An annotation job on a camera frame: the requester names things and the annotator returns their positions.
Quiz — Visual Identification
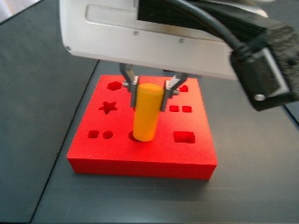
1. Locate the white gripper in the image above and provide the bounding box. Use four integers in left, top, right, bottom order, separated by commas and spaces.
61, 0, 237, 112

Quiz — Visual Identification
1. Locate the yellow oval cylinder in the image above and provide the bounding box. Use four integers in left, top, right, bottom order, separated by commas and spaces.
134, 83, 165, 142

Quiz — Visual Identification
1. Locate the red foam shape board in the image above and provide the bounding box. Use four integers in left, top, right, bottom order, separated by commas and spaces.
67, 75, 218, 179

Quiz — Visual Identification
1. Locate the black cable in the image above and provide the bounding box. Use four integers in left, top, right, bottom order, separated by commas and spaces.
165, 0, 250, 56

